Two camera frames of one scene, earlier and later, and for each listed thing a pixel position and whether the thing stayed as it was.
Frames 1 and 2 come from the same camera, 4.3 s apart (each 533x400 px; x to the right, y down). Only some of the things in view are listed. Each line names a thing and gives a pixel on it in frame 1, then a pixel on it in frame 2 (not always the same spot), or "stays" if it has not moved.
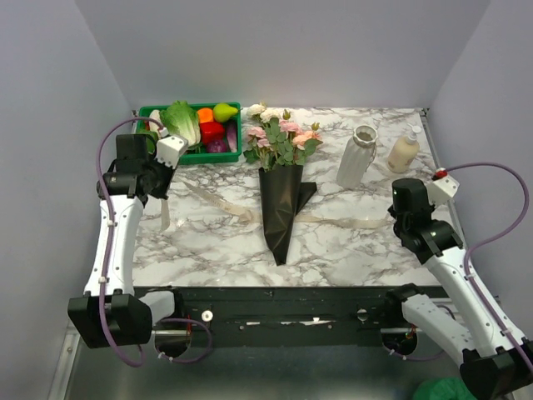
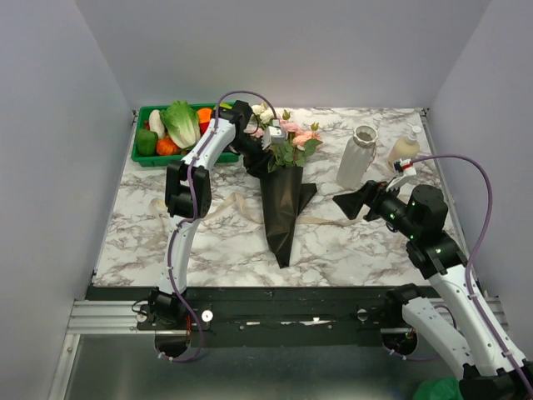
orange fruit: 206,115 stays
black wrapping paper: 284,194 stays
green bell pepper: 151,138 stays
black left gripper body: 161,176 to 251,150
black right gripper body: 398,224 to 391,207
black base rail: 295,317 stays
